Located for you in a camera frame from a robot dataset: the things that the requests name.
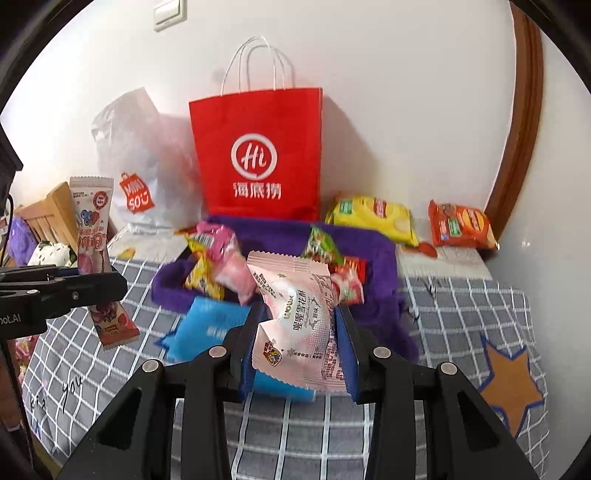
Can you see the orange chips bag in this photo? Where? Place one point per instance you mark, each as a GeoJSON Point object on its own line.
{"type": "Point", "coordinates": [461, 224]}

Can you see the white plastic bag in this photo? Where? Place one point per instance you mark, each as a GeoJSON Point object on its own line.
{"type": "Point", "coordinates": [138, 152]}

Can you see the brown wooden door frame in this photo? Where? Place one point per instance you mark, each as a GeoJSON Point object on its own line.
{"type": "Point", "coordinates": [521, 115]}

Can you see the purple towel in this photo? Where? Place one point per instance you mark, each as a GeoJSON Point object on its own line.
{"type": "Point", "coordinates": [369, 258]}

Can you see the green triangular snack packet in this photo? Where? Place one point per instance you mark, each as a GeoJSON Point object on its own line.
{"type": "Point", "coordinates": [318, 244]}

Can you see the blue tissue pack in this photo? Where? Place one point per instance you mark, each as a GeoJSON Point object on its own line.
{"type": "Point", "coordinates": [203, 327]}

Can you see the white light switch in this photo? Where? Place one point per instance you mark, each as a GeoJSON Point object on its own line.
{"type": "Point", "coordinates": [168, 11]}

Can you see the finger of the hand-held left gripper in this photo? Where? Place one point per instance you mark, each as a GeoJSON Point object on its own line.
{"type": "Point", "coordinates": [83, 290]}
{"type": "Point", "coordinates": [41, 273]}

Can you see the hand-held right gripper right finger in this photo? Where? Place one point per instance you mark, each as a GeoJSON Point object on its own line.
{"type": "Point", "coordinates": [348, 360]}

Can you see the red paper bag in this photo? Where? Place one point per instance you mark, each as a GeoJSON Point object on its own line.
{"type": "Point", "coordinates": [258, 129]}

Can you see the grey checked blanket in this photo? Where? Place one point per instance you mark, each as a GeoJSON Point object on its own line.
{"type": "Point", "coordinates": [286, 434]}

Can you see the yellow chips bag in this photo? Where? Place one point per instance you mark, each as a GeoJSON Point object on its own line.
{"type": "Point", "coordinates": [369, 214]}

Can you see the long pink stick packet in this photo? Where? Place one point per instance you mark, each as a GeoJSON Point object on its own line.
{"type": "Point", "coordinates": [92, 221]}

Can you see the wooden headboard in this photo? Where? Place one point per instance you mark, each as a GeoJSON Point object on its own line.
{"type": "Point", "coordinates": [51, 217]}

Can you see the small pink snack packet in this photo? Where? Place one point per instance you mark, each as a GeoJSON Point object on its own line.
{"type": "Point", "coordinates": [235, 277]}

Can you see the white floral pillow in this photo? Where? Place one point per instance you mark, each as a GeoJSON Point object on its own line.
{"type": "Point", "coordinates": [51, 254]}

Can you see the purple cloth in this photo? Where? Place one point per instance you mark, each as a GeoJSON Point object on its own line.
{"type": "Point", "coordinates": [21, 240]}

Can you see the white pink fruit packet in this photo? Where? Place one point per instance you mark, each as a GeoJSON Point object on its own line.
{"type": "Point", "coordinates": [348, 288]}

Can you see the pale pink pastry packet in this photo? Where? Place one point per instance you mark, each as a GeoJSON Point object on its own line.
{"type": "Point", "coordinates": [300, 323]}

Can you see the yellow snack packet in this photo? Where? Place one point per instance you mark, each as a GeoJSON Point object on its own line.
{"type": "Point", "coordinates": [203, 277]}

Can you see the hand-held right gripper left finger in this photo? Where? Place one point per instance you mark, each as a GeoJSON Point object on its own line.
{"type": "Point", "coordinates": [242, 369]}

